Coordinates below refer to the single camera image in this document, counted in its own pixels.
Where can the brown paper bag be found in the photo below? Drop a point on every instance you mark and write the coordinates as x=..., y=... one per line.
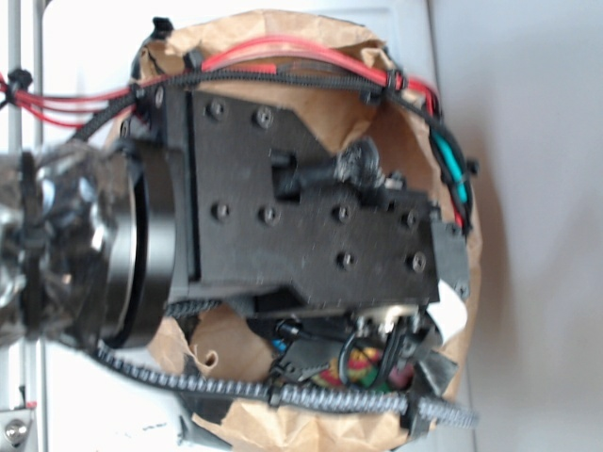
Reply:
x=292, y=424

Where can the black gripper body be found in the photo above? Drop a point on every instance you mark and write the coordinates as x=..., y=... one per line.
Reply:
x=239, y=200

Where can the aluminium extrusion rail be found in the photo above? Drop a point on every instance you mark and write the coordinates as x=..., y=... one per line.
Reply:
x=25, y=361

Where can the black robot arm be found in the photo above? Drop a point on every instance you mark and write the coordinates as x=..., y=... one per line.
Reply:
x=69, y=237

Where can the pink plush toy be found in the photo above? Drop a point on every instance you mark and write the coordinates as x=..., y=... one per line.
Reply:
x=401, y=378

